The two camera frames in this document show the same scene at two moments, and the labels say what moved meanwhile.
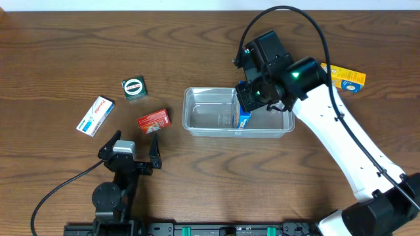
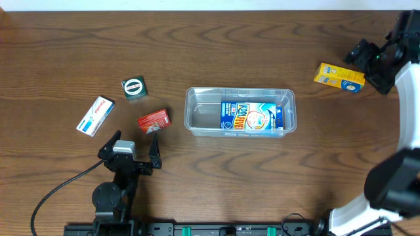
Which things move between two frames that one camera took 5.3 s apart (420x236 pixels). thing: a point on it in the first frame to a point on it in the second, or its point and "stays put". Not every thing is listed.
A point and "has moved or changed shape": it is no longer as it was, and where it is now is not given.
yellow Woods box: (349, 80) stays put
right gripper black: (247, 99) to (372, 70)
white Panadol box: (100, 110) stays put
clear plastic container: (209, 112) stays put
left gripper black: (155, 160) stays put
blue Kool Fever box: (244, 118) has moved or changed shape
